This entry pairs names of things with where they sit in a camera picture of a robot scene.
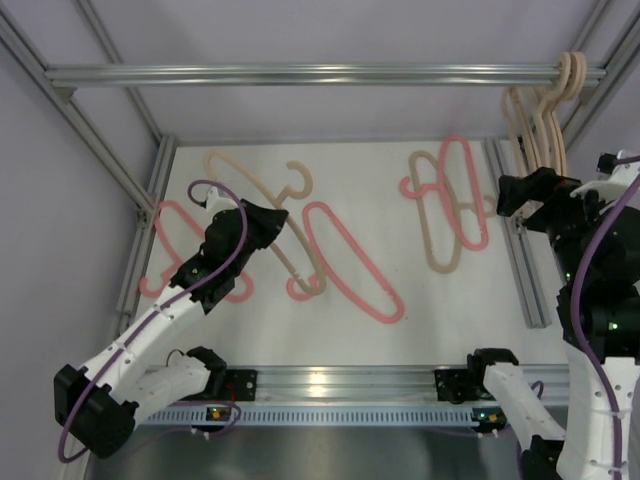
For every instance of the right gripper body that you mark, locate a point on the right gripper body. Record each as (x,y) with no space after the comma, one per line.
(541,195)

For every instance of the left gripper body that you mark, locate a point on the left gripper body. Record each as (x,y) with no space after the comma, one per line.
(252,229)

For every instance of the pink hanger pile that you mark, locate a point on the pink hanger pile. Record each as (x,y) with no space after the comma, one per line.
(446,199)
(348,267)

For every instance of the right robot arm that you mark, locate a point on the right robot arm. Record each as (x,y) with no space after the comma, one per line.
(594,234)

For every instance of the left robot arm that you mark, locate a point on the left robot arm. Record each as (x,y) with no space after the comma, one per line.
(101,402)

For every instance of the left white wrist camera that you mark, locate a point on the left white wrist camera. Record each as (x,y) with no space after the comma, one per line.
(217,201)

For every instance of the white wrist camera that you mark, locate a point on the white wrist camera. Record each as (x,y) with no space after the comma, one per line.
(616,174)
(217,201)

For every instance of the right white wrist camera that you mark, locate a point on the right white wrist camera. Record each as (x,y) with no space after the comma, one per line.
(616,174)

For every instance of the aluminium frame structure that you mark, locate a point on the aluminium frame structure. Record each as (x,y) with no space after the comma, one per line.
(302,32)

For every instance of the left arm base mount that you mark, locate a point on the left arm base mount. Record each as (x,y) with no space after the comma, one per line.
(234,385)

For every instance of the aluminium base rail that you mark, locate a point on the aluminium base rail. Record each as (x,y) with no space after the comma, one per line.
(342,385)

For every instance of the aluminium hanging rail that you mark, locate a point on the aluminium hanging rail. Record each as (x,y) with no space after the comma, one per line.
(120,75)

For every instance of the perforated cable duct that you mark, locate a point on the perforated cable duct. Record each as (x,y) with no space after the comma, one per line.
(279,415)

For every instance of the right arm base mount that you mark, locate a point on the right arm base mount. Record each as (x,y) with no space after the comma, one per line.
(457,386)

